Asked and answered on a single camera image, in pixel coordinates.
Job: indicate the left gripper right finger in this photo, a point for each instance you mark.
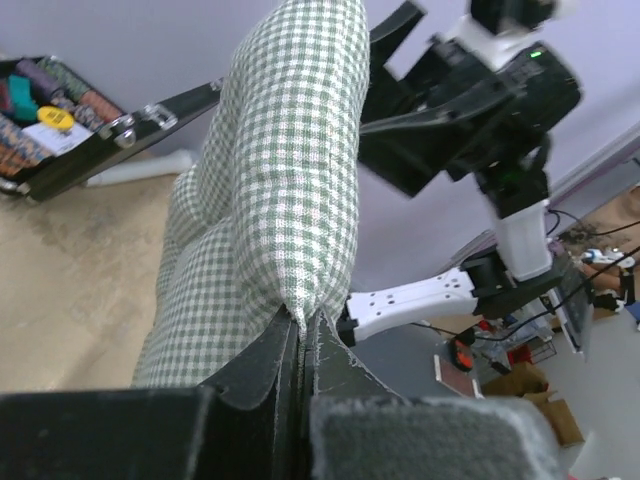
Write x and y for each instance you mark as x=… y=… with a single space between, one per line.
x=359 y=428

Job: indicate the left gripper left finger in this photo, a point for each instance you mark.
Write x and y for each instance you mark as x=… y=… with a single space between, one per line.
x=241 y=423

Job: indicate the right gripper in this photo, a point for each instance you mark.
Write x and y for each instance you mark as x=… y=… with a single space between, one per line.
x=441 y=117

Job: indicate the green checked cushion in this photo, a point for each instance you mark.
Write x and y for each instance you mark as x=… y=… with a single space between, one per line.
x=267 y=218

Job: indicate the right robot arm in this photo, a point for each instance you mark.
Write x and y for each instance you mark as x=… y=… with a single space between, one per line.
x=520 y=270

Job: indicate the cardboard boxes clutter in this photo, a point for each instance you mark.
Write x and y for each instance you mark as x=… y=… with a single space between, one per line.
x=509 y=368

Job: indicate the white plastic tube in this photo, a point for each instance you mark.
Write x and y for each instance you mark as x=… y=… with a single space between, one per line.
x=175 y=163

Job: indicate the black carrying case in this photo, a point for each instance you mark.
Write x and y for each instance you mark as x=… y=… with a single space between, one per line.
x=116 y=142

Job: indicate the poker chips in case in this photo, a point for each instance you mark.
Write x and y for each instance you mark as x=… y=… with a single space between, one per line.
x=47 y=111

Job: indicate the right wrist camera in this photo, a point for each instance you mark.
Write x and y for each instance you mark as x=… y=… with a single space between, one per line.
x=494 y=31

